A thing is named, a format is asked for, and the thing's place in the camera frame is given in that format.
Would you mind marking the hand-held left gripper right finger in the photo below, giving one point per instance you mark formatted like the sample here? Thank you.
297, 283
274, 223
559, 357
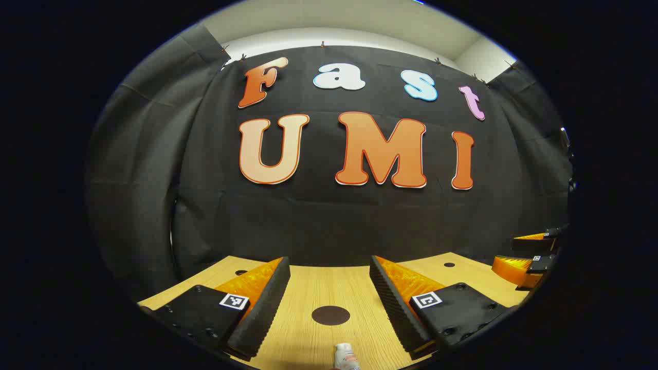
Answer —
393, 308

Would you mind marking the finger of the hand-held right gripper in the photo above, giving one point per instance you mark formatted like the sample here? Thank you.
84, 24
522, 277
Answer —
516, 267
534, 242

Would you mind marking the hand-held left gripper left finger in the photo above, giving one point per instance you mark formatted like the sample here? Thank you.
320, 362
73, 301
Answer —
262, 308

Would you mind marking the dark round coaster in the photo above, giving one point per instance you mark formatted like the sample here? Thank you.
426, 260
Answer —
331, 315

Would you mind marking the white toothpaste tube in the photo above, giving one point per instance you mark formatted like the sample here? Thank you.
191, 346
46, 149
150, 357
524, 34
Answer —
345, 357

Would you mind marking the wooden desktop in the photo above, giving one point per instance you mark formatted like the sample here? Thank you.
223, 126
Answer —
313, 288

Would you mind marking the black backdrop cloth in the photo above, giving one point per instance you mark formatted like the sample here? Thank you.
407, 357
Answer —
308, 221

